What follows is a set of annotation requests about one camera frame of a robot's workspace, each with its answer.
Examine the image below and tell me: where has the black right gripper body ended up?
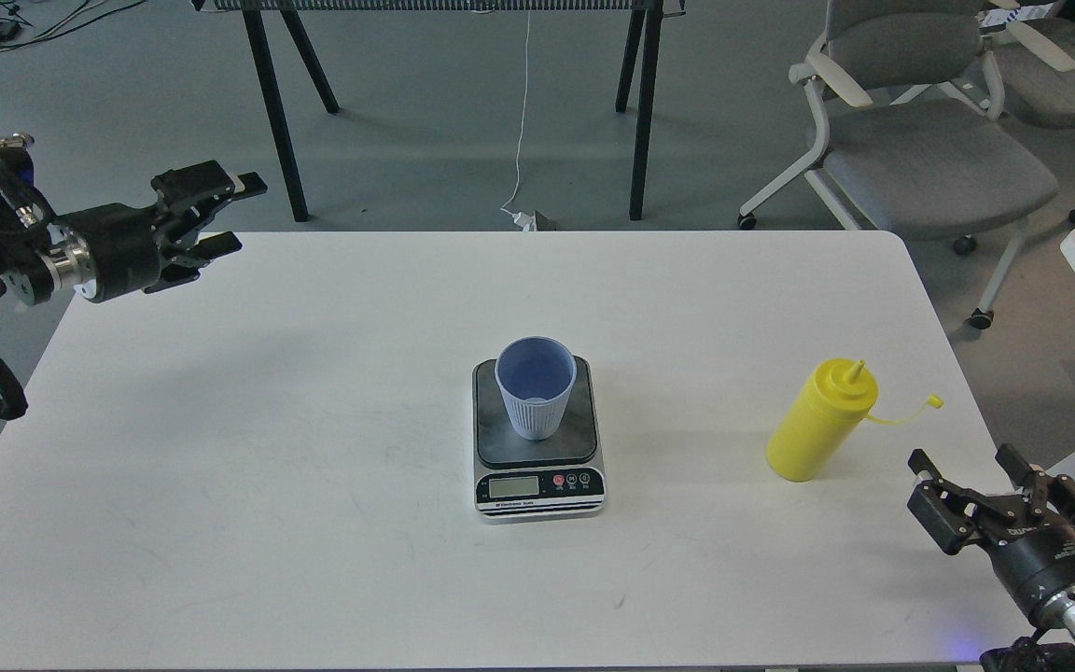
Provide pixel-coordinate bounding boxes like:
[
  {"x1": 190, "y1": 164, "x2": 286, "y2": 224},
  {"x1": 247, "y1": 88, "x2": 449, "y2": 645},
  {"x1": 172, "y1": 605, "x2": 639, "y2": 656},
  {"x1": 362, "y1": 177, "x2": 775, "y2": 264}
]
[{"x1": 977, "y1": 494, "x2": 1075, "y2": 639}]

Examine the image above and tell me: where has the white power adapter on floor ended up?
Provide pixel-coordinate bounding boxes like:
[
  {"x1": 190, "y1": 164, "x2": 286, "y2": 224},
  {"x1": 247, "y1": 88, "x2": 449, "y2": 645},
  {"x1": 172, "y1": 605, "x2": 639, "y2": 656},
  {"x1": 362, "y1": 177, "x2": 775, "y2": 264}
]
[{"x1": 511, "y1": 210, "x2": 558, "y2": 232}]

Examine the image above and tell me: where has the digital kitchen scale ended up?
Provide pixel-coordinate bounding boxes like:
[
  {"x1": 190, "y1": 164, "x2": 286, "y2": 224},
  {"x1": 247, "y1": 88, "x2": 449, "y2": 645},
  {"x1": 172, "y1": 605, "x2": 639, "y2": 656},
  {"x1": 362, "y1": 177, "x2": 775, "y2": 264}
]
[{"x1": 472, "y1": 357, "x2": 608, "y2": 523}]

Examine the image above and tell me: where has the white hanging cable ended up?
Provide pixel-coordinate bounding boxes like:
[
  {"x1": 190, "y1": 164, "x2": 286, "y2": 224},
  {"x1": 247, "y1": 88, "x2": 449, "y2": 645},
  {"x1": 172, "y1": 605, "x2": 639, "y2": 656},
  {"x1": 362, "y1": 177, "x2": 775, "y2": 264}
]
[{"x1": 501, "y1": 0, "x2": 535, "y2": 220}]

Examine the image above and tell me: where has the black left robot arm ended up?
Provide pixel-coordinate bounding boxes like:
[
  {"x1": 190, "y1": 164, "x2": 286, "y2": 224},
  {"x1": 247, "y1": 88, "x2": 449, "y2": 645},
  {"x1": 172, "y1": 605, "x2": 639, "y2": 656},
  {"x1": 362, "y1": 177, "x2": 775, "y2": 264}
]
[{"x1": 0, "y1": 133, "x2": 266, "y2": 421}]

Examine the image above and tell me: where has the blue ribbed plastic cup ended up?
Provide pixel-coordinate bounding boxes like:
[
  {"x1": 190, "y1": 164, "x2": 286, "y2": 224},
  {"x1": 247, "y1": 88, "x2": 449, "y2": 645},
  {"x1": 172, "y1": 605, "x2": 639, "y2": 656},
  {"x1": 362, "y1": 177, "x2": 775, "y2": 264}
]
[{"x1": 495, "y1": 337, "x2": 579, "y2": 441}]

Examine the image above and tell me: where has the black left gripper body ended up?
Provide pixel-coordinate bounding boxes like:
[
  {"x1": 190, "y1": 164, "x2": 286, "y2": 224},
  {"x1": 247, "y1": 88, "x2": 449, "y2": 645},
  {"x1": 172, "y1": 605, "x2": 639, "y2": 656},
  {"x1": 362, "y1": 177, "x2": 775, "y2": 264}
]
[{"x1": 52, "y1": 203, "x2": 198, "y2": 303}]

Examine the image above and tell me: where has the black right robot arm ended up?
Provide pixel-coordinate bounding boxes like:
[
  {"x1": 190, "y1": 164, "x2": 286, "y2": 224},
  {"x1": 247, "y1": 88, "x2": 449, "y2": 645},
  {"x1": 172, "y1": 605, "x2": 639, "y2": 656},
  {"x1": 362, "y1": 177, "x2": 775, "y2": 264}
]
[{"x1": 907, "y1": 443, "x2": 1075, "y2": 671}]

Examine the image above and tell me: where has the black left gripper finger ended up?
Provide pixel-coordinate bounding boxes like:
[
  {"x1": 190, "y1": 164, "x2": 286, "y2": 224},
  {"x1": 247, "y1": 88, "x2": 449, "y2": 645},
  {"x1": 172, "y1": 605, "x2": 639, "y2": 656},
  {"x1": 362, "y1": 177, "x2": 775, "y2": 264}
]
[
  {"x1": 142, "y1": 232, "x2": 243, "y2": 294},
  {"x1": 152, "y1": 161, "x2": 268, "y2": 220}
]

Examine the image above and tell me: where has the black-legged background table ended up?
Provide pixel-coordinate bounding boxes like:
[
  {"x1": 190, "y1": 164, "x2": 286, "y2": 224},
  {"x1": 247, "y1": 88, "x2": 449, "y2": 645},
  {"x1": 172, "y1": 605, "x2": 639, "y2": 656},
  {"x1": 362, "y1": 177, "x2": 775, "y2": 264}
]
[{"x1": 191, "y1": 1, "x2": 687, "y2": 224}]

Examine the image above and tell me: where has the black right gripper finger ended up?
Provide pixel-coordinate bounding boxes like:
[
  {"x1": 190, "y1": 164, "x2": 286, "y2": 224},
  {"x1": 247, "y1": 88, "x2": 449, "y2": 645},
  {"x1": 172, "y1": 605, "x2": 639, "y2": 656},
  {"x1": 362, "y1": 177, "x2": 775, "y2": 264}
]
[
  {"x1": 907, "y1": 448, "x2": 991, "y2": 554},
  {"x1": 995, "y1": 443, "x2": 1075, "y2": 528}
]

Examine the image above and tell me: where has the yellow squeeze bottle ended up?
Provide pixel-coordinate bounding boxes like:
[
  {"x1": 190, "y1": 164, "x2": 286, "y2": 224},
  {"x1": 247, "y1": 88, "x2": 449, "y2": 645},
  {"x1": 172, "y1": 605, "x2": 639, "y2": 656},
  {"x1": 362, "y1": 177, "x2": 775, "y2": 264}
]
[{"x1": 764, "y1": 357, "x2": 944, "y2": 483}]

